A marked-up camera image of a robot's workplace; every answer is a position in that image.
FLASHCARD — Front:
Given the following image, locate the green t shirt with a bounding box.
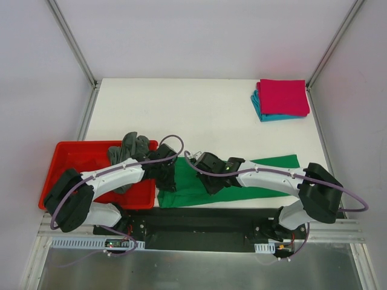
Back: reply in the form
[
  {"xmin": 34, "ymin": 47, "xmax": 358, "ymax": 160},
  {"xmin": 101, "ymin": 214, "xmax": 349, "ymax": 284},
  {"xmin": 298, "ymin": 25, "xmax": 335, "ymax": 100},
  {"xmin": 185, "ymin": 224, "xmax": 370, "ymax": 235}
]
[{"xmin": 157, "ymin": 157, "xmax": 287, "ymax": 208}]

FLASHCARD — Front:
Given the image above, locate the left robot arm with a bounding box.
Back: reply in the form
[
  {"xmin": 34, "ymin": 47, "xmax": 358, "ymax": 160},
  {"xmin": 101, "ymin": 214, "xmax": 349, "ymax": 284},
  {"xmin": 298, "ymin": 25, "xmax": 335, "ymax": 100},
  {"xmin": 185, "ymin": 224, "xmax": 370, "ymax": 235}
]
[{"xmin": 44, "ymin": 144, "xmax": 178, "ymax": 235}]

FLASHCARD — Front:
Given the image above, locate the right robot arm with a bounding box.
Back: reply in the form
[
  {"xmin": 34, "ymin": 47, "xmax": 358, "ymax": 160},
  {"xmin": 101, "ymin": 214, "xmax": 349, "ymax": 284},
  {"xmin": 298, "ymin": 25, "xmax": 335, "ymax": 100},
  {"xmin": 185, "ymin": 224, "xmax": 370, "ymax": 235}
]
[{"xmin": 188, "ymin": 152, "xmax": 342, "ymax": 242}]

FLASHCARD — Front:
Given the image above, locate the grey t shirt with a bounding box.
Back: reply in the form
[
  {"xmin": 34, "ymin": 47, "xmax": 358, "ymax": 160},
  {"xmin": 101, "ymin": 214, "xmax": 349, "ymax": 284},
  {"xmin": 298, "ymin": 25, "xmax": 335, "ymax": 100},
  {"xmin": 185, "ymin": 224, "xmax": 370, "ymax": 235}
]
[{"xmin": 106, "ymin": 131, "xmax": 152, "ymax": 196}]

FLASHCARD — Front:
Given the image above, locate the folded teal t shirt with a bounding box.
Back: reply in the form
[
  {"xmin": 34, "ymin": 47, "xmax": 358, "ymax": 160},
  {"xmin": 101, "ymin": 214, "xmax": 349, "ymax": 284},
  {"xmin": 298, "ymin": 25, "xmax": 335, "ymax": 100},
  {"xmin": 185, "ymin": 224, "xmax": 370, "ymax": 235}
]
[{"xmin": 250, "ymin": 89, "xmax": 303, "ymax": 122}]

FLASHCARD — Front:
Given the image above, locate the red plastic bin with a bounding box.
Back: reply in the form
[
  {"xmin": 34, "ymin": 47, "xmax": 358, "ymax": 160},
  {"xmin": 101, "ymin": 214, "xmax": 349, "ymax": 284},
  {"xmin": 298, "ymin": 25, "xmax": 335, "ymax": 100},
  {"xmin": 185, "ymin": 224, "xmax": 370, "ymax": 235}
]
[{"xmin": 38, "ymin": 141, "xmax": 155, "ymax": 210}]

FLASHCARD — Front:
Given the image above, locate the folded magenta t shirt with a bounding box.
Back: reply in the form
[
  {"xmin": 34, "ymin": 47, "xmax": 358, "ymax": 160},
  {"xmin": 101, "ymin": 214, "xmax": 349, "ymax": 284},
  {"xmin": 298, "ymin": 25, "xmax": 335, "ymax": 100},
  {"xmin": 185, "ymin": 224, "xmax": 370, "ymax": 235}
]
[{"xmin": 257, "ymin": 79, "xmax": 310, "ymax": 117}]

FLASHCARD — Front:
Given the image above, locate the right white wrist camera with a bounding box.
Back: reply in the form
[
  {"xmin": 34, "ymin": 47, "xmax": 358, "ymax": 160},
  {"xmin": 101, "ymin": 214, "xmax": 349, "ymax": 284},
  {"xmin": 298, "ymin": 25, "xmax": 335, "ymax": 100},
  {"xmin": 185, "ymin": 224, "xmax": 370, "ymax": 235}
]
[{"xmin": 189, "ymin": 151, "xmax": 203, "ymax": 163}]

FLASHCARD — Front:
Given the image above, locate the right slotted cable duct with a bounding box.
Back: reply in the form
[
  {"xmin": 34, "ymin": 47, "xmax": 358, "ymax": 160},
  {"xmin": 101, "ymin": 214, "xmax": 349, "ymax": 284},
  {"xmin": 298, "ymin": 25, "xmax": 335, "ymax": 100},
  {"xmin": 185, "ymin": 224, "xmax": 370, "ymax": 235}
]
[{"xmin": 254, "ymin": 243, "xmax": 276, "ymax": 254}]

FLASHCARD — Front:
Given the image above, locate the slotted cable duct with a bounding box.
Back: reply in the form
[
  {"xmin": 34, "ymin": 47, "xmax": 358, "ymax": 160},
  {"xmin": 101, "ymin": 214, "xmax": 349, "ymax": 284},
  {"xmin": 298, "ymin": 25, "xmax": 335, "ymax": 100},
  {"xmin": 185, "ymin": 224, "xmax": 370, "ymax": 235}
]
[
  {"xmin": 254, "ymin": 243, "xmax": 276, "ymax": 254},
  {"xmin": 51, "ymin": 237, "xmax": 145, "ymax": 251}
]

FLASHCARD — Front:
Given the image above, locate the left slotted cable duct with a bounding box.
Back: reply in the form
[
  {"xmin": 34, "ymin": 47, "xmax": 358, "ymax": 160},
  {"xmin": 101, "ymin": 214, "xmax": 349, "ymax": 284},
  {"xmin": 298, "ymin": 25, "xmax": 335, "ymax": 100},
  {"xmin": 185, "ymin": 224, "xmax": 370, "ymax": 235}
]
[{"xmin": 51, "ymin": 237, "xmax": 145, "ymax": 251}]

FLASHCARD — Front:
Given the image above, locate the left aluminium frame post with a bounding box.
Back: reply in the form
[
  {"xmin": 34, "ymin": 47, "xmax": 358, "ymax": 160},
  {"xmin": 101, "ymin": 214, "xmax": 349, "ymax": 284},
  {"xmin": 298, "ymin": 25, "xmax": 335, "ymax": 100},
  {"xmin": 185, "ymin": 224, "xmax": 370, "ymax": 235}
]
[{"xmin": 45, "ymin": 0, "xmax": 99, "ymax": 88}]

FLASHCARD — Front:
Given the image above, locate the aluminium frame post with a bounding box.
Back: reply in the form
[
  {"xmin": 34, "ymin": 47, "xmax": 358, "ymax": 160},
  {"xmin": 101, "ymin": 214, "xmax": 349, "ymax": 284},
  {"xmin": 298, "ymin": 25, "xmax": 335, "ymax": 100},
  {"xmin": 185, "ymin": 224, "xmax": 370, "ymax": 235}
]
[
  {"xmin": 306, "ymin": 0, "xmax": 366, "ymax": 91},
  {"xmin": 45, "ymin": 0, "xmax": 99, "ymax": 88}
]

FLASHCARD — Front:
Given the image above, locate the right aluminium frame post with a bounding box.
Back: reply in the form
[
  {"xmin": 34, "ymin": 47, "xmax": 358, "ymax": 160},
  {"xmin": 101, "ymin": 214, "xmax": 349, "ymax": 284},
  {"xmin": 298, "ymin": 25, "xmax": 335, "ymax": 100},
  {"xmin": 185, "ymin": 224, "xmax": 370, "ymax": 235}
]
[{"xmin": 306, "ymin": 0, "xmax": 366, "ymax": 91}]

